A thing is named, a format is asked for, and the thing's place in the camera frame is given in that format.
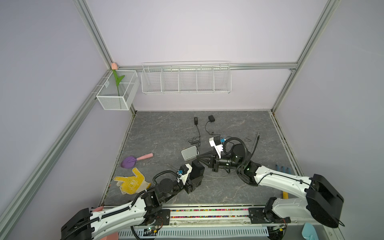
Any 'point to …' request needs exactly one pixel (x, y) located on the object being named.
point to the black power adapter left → (195, 121)
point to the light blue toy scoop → (309, 232)
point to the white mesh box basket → (118, 90)
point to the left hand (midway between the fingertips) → (198, 173)
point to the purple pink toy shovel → (129, 162)
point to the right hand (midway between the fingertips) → (197, 159)
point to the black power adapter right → (211, 118)
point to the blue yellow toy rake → (286, 170)
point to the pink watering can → (114, 236)
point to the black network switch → (197, 170)
